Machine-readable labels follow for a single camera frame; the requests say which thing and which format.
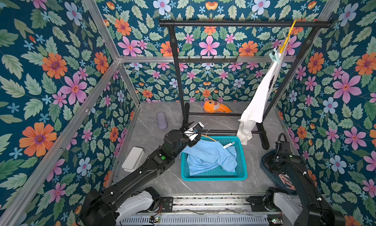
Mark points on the yellow plastic hanger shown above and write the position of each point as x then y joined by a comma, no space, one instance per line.
285,44

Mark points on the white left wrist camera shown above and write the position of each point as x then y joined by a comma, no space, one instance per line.
195,130

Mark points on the orange plush fish toy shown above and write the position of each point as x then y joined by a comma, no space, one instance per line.
211,106

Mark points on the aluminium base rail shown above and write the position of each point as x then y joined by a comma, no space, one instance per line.
220,210

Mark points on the dark teal clothespin tray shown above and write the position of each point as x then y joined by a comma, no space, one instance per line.
280,179

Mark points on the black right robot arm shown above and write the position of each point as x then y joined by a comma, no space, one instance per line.
308,207

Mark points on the teal basket under shirt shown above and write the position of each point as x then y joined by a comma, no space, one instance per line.
218,174

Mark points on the light green clothespin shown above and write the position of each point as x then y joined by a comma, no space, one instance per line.
275,56

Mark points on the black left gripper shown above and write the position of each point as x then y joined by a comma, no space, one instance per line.
193,142

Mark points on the white t-shirt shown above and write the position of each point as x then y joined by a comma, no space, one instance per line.
253,114

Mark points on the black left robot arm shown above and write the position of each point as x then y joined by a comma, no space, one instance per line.
121,200

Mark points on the grey purple cylinder roller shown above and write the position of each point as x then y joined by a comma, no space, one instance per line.
161,121

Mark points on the black wall hook rail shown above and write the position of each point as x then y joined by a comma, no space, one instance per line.
208,59

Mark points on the white box on table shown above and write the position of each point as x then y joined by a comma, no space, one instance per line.
133,159

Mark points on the light blue t-shirt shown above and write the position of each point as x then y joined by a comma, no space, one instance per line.
208,155

